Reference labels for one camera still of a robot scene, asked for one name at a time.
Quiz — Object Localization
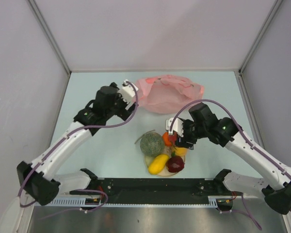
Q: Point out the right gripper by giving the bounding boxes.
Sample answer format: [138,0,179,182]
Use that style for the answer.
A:
[174,119,207,150]

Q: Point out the yellow fake fruit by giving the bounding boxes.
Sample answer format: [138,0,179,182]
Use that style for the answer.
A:
[171,146,188,157]

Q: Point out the orange fake orange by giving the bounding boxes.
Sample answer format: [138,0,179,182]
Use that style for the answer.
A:
[162,132,173,147]

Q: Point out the dark red fake apple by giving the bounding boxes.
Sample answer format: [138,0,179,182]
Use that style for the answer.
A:
[166,156,185,173]

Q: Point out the green fake melon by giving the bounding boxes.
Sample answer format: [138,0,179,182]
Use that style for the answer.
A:
[134,130,165,157]

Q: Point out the yellow fake mango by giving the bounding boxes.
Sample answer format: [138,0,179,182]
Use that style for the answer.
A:
[148,154,169,175]

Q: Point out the pink plastic bag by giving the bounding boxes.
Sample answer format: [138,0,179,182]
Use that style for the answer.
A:
[135,74,204,114]

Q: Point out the fake peach with leaf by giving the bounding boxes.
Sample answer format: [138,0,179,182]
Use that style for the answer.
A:
[168,131,178,145]

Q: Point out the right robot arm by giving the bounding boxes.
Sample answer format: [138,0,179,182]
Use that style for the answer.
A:
[165,100,291,215]

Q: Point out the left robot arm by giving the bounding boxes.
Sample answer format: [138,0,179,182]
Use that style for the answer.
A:
[16,80,138,206]

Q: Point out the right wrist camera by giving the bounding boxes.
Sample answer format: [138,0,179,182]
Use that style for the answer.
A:
[165,117,184,137]

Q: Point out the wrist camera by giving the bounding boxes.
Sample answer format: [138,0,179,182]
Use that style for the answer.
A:
[165,117,184,137]
[117,80,138,104]

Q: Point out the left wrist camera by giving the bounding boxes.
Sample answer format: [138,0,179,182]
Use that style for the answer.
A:
[117,80,138,104]

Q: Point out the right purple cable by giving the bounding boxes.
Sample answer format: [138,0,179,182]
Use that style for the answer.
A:
[168,99,291,230]

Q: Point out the purple cable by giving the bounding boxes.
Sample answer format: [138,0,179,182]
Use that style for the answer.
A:
[18,80,139,216]
[168,99,291,230]

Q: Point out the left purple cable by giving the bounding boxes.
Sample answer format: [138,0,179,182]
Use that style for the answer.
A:
[18,80,139,216]

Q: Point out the white cable duct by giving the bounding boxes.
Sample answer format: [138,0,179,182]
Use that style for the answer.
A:
[46,196,234,208]

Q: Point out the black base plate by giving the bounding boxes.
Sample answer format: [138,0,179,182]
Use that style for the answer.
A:
[70,178,243,207]

